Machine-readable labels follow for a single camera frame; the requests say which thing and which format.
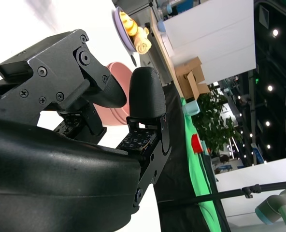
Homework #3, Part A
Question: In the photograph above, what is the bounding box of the black backdrop cloth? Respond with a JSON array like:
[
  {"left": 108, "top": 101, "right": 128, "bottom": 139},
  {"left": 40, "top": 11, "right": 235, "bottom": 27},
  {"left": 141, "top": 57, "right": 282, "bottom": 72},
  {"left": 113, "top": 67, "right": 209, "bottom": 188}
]
[{"left": 154, "top": 83, "right": 232, "bottom": 232}]

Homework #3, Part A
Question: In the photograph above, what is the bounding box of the light wooden table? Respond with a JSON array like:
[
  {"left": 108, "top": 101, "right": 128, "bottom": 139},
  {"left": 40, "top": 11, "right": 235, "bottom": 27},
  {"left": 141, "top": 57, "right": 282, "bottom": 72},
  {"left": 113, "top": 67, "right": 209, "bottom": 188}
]
[{"left": 149, "top": 11, "right": 185, "bottom": 100}]

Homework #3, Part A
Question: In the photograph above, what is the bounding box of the red cylinder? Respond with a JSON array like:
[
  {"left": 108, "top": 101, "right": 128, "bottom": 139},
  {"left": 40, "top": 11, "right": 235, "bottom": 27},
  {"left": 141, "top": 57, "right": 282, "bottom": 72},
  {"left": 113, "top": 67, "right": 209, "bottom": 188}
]
[{"left": 191, "top": 133, "right": 203, "bottom": 153}]

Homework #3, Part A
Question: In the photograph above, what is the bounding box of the green leafy plant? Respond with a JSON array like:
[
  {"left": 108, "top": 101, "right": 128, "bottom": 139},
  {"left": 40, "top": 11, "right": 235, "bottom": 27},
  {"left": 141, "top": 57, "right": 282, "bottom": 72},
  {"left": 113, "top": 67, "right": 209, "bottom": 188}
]
[{"left": 192, "top": 83, "right": 244, "bottom": 155}]

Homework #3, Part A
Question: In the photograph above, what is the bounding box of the brown cardboard box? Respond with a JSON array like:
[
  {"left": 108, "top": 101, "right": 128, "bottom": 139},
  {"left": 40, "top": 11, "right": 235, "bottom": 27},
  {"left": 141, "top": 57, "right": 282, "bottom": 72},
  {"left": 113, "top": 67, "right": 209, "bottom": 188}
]
[{"left": 175, "top": 57, "right": 211, "bottom": 100}]

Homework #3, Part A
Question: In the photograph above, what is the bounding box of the beige rolled towel toy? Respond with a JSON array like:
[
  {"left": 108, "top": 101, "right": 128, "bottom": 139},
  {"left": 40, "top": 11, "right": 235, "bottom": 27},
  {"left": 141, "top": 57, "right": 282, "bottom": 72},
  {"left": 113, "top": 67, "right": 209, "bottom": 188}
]
[{"left": 134, "top": 27, "right": 153, "bottom": 55}]

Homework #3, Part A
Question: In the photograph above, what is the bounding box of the green backdrop cloth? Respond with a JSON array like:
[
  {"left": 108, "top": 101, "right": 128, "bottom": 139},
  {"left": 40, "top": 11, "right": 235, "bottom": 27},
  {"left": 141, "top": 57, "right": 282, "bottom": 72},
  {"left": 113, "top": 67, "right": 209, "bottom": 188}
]
[{"left": 181, "top": 96, "right": 228, "bottom": 232}]

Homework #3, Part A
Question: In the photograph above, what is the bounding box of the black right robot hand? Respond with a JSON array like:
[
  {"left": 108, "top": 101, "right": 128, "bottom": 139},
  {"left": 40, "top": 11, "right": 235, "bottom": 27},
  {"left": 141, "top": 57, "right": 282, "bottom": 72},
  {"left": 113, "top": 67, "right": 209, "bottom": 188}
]
[{"left": 0, "top": 29, "right": 172, "bottom": 232}]

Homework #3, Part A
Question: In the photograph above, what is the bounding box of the orange striped croissant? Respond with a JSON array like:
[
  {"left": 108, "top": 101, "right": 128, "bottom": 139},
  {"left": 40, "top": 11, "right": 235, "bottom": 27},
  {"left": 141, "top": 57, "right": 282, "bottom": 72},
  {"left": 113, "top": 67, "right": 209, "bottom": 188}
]
[{"left": 119, "top": 12, "right": 141, "bottom": 37}]

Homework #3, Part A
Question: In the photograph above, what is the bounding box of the light teal cup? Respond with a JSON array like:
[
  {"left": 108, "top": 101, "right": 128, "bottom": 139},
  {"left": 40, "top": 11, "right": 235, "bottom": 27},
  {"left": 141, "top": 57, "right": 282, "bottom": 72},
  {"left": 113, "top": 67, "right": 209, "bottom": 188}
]
[{"left": 182, "top": 100, "right": 201, "bottom": 117}]

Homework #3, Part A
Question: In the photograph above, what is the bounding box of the lavender round plate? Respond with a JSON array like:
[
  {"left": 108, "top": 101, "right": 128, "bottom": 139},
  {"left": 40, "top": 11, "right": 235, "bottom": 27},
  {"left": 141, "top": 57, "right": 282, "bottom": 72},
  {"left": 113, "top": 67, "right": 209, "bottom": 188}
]
[{"left": 112, "top": 6, "right": 137, "bottom": 53}]

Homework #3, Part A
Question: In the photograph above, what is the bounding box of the black stand pole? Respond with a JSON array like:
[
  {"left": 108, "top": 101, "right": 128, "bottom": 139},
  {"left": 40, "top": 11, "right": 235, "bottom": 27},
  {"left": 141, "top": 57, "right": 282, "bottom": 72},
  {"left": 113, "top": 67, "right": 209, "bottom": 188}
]
[{"left": 157, "top": 179, "right": 286, "bottom": 206}]

